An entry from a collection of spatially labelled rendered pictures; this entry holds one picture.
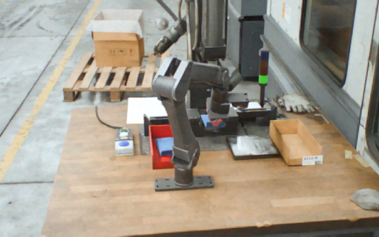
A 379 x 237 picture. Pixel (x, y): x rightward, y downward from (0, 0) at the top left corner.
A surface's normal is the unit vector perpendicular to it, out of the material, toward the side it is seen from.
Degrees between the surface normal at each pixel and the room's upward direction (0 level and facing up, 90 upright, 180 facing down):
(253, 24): 90
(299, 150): 0
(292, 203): 0
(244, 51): 90
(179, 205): 0
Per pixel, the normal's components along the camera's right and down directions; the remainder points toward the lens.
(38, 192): 0.00, -0.91
